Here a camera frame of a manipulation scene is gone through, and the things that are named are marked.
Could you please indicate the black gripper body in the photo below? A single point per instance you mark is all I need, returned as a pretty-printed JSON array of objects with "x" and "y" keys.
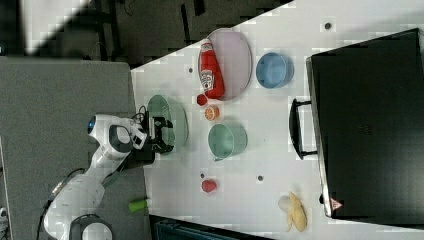
[{"x": 159, "y": 131}]

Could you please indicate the green plastic strainer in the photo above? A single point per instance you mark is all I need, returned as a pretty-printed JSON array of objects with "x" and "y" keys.
[{"x": 168, "y": 107}]

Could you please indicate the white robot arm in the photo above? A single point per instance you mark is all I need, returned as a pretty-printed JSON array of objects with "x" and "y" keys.
[{"x": 71, "y": 210}]

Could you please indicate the black cylinder cup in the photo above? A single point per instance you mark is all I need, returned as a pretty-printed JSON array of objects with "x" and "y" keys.
[{"x": 139, "y": 158}]

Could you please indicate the orange half slice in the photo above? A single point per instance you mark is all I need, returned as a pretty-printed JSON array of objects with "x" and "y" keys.
[{"x": 212, "y": 113}]

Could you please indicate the green marker tube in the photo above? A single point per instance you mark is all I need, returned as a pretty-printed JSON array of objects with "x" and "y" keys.
[{"x": 137, "y": 205}]

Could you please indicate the red strawberry toy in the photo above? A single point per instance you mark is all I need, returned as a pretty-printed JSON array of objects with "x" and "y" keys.
[{"x": 209, "y": 185}]

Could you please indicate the green plastic cup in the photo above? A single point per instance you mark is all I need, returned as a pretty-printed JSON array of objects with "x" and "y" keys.
[{"x": 227, "y": 139}]

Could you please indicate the red ketchup bottle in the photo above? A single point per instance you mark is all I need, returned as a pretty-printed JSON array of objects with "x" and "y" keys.
[{"x": 211, "y": 77}]

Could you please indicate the pink oval plate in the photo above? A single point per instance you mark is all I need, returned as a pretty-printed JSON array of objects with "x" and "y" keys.
[{"x": 235, "y": 61}]

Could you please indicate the blue plastic bowl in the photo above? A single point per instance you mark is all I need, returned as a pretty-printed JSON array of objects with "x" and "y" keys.
[{"x": 274, "y": 70}]

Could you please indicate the peeled banana toy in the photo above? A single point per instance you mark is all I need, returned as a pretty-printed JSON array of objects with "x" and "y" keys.
[{"x": 295, "y": 214}]

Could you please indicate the black toaster oven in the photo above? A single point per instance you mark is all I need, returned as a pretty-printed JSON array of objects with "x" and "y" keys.
[{"x": 367, "y": 109}]

